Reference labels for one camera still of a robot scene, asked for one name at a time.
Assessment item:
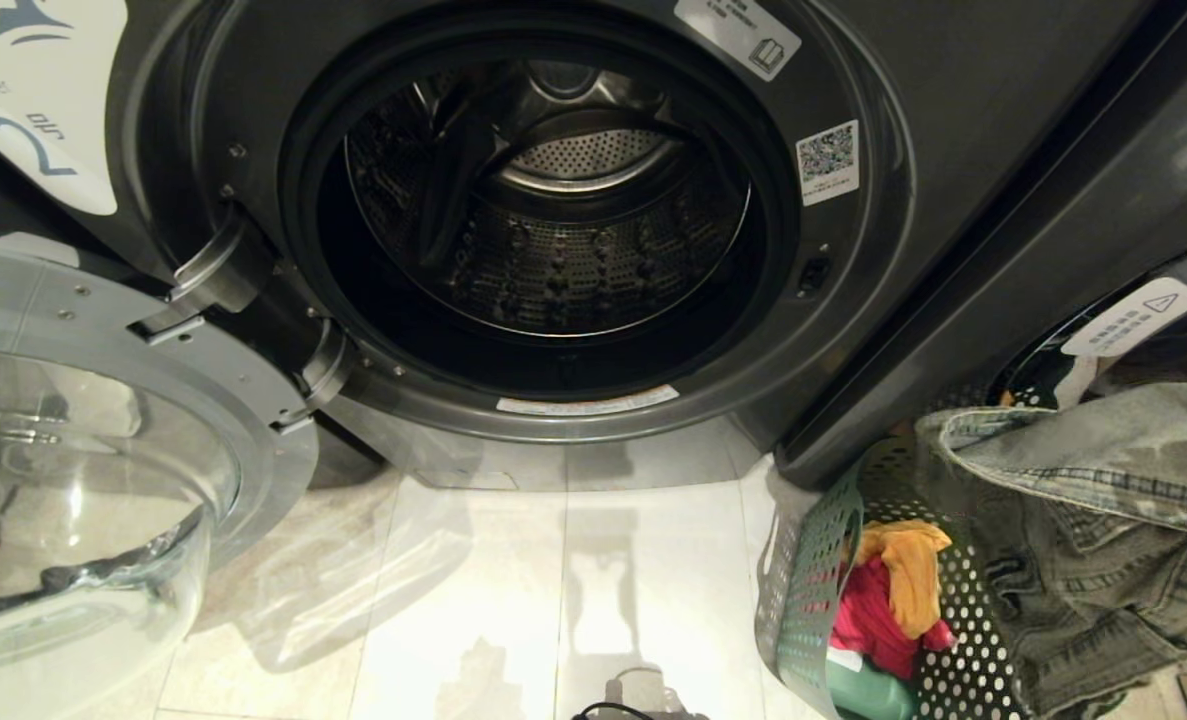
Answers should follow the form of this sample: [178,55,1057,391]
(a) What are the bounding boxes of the green perforated laundry basket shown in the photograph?
[755,384,1169,720]

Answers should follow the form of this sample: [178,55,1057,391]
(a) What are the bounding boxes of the dark grey washing machine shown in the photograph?
[0,0,1187,492]
[775,0,1187,491]

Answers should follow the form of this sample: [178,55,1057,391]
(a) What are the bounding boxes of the glass washing machine door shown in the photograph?
[0,238,320,720]

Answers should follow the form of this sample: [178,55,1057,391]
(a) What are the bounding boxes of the yellow cloth garment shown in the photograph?
[856,519,954,641]

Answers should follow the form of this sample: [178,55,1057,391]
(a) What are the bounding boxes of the red cloth garment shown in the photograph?
[829,556,957,682]

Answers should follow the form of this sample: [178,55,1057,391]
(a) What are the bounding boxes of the grey denim jeans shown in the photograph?
[917,381,1187,718]

